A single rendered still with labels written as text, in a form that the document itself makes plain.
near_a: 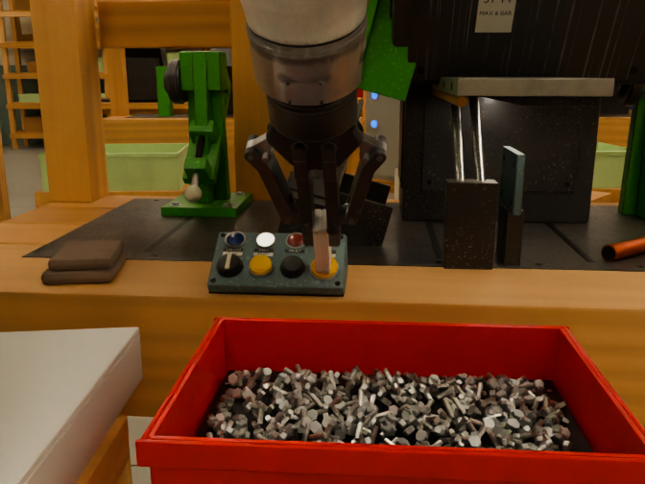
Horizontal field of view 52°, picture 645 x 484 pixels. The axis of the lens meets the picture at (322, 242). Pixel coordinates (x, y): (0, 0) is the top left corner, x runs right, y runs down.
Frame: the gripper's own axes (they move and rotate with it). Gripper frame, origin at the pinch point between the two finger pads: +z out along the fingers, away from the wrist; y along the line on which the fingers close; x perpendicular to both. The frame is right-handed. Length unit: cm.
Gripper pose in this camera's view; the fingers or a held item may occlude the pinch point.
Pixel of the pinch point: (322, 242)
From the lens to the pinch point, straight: 68.8
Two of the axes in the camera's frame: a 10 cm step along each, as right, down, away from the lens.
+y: 10.0, 0.2, -0.8
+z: 0.5, 6.5, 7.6
